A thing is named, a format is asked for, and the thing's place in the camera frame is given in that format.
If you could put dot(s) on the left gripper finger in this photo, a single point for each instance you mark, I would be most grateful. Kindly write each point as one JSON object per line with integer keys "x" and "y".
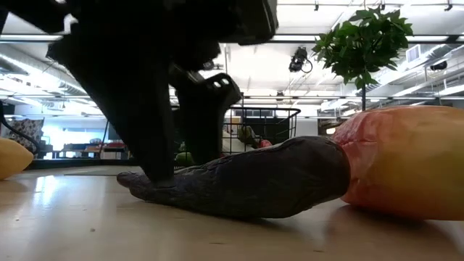
{"x": 134, "y": 108}
{"x": 203, "y": 119}

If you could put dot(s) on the dark purple eggplant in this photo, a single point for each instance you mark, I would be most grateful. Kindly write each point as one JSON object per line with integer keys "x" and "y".
{"x": 261, "y": 181}

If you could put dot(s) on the yellow mango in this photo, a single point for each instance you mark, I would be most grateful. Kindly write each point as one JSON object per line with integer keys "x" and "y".
{"x": 12, "y": 157}

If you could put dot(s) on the red and orange mango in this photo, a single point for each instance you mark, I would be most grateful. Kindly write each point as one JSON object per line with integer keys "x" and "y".
{"x": 406, "y": 163}

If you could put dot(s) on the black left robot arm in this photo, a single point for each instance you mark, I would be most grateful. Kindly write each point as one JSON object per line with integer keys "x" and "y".
{"x": 32, "y": 14}

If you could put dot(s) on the background work desk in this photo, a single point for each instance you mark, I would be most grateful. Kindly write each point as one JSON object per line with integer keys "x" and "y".
{"x": 90, "y": 148}

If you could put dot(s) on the floral patterned cushion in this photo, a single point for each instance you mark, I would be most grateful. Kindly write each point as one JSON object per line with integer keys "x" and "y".
{"x": 29, "y": 128}

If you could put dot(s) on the green leafy potted plant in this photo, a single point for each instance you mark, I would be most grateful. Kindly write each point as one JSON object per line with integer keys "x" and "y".
{"x": 362, "y": 43}

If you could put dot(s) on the small black ceiling spotlight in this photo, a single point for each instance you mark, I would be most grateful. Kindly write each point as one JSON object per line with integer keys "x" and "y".
{"x": 438, "y": 66}

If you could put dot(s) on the black aluminium table frame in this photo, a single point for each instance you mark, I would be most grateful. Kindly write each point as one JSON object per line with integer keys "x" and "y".
{"x": 72, "y": 164}

